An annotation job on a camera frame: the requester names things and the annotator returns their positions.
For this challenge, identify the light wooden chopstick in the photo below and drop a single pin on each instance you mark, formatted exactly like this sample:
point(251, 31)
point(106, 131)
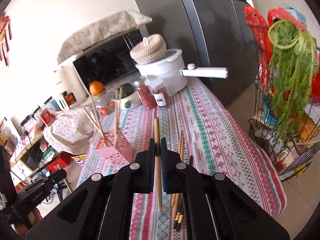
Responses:
point(158, 167)

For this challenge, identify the floral microwave cover cloth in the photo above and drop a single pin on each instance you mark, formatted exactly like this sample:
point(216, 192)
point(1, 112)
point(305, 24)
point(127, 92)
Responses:
point(104, 29)

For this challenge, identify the patterned red green tablecloth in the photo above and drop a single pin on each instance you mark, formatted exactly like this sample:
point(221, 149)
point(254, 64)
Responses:
point(215, 140)

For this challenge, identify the white bowl with greens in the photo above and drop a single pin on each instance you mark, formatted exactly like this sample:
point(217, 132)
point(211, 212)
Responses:
point(129, 97)

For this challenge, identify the black wire storage rack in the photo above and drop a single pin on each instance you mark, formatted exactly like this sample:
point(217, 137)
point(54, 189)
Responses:
point(293, 158)

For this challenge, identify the red plastic bag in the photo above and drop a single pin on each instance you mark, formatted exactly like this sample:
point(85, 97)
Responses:
point(259, 27)

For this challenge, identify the black microwave oven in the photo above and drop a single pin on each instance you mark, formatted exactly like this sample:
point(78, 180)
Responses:
point(105, 62)

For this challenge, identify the red goji jar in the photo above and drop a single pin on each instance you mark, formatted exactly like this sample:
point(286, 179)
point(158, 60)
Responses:
point(144, 94)

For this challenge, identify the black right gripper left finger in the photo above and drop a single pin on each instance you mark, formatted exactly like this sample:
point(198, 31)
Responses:
point(101, 207)

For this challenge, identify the green leafy vegetable bunch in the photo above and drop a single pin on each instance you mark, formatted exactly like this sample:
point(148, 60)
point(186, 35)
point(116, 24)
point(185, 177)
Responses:
point(294, 61)

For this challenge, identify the white electric cooking pot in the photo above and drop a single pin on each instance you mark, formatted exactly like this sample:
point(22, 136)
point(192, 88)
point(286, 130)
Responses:
point(172, 70)

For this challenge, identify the woven straw lid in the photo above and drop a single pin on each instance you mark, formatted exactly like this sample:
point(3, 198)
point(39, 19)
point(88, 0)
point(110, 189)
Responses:
point(151, 49)

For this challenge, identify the clear glass jar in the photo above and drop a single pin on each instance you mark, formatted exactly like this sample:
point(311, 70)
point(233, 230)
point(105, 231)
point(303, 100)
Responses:
point(105, 102)

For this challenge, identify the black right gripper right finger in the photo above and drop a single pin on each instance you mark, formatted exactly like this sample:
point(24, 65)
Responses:
point(214, 206)

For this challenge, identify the floral cloth bundle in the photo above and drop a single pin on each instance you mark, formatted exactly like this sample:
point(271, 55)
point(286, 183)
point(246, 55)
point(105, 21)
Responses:
point(71, 131)

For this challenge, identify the dark grey refrigerator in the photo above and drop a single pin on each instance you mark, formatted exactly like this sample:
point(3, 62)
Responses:
point(210, 33)

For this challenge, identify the orange fruit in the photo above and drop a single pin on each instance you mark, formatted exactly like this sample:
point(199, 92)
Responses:
point(96, 88)

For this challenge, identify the black gold-tipped chopstick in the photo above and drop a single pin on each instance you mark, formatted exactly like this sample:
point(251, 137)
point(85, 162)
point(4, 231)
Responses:
point(178, 213)
point(181, 217)

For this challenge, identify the pink perforated utensil holder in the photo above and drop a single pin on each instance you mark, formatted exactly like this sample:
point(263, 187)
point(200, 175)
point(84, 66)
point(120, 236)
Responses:
point(118, 152)

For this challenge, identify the red labelled spice jar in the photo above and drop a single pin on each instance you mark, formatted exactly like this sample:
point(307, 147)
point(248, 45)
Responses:
point(159, 92)

